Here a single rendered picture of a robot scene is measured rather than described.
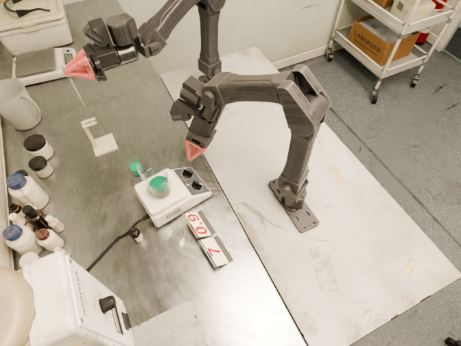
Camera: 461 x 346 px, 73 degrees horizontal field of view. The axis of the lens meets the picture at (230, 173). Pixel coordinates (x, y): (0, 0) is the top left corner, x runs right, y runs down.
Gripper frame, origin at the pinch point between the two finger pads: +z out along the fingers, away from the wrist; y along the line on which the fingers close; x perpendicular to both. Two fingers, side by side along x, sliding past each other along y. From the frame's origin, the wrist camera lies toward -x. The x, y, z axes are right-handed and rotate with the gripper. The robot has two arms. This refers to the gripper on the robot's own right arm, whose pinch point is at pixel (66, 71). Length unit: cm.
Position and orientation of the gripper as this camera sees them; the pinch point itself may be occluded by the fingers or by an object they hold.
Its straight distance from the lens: 102.6
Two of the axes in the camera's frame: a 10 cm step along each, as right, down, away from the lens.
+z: -8.8, 4.0, -2.5
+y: 4.7, 7.3, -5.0
